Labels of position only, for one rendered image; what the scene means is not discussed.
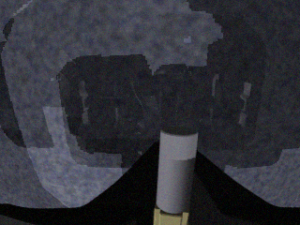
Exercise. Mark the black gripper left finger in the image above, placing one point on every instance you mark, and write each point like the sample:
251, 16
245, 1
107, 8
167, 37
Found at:
131, 200

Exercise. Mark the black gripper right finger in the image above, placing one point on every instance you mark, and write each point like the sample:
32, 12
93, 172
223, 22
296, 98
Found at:
217, 199

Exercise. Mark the grey cylinder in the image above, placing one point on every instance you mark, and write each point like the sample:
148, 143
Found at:
176, 164

